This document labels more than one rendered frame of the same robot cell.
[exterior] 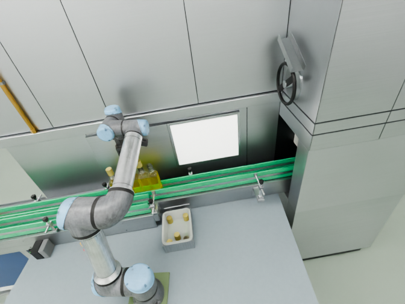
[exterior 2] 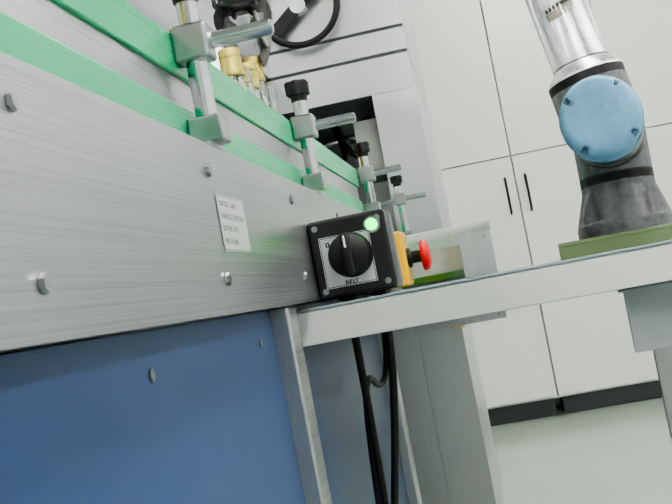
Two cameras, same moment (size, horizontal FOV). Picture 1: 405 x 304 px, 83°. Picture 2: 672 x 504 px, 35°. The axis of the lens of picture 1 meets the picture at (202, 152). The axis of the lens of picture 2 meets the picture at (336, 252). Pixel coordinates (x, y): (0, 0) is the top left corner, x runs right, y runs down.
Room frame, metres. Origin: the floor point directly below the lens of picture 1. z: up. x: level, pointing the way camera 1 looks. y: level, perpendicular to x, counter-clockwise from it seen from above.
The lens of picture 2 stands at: (0.65, 2.15, 0.75)
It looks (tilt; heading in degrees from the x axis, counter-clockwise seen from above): 3 degrees up; 280
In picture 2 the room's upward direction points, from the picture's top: 11 degrees counter-clockwise
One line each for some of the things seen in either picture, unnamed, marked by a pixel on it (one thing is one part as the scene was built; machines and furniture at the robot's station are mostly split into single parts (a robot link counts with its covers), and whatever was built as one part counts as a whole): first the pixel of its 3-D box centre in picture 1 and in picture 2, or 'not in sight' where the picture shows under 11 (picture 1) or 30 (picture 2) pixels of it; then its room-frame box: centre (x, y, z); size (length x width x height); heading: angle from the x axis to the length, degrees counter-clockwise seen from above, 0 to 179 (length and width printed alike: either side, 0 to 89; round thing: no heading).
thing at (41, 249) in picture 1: (42, 249); (356, 257); (0.81, 1.04, 0.79); 0.08 x 0.08 x 0.08; 1
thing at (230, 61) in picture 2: (109, 171); (230, 63); (1.02, 0.55, 1.14); 0.04 x 0.04 x 0.04
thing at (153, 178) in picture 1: (155, 183); not in sight; (1.02, 0.32, 0.99); 0.06 x 0.06 x 0.21; 1
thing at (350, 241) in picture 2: not in sight; (348, 254); (0.81, 1.10, 0.79); 0.04 x 0.03 x 0.04; 1
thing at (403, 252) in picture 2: not in sight; (383, 264); (0.82, 0.76, 0.79); 0.07 x 0.07 x 0.07; 1
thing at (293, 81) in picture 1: (288, 83); (298, 7); (1.07, -0.48, 1.49); 0.21 x 0.05 x 0.21; 1
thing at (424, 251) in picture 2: not in sight; (417, 256); (0.78, 0.76, 0.79); 0.04 x 0.03 x 0.04; 91
